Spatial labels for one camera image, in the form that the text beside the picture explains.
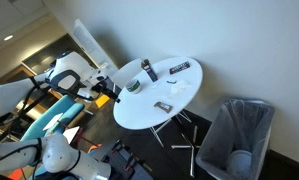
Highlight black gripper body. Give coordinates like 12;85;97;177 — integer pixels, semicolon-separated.
91;76;115;98

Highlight white plastic spoon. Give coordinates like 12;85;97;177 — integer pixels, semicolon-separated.
151;81;164;90

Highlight blue Barilla orzo box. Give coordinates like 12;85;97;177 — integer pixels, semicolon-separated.
140;58;159;83

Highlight white cup in bin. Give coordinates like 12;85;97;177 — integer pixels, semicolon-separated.
227;149;253;179

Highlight white mug with green band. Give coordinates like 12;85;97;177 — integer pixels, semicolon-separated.
125;79;143;95

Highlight teal upholstered chair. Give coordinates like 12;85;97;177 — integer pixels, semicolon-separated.
20;94;86;144

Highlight brown snack bar wrapper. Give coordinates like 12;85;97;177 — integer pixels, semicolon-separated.
153;101;174;114

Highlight white paper sheet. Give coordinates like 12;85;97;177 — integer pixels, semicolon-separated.
62;126;81;145
42;112;64;131

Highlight black robot cart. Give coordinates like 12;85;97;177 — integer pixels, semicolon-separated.
101;139;154;180

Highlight dark M&M's candy packet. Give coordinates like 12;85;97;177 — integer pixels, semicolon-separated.
169;61;191;75

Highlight metal table legs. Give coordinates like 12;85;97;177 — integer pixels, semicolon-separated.
150;109;202;178

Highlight grey trash bin with liner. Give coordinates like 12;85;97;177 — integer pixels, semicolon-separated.
195;97;276;180

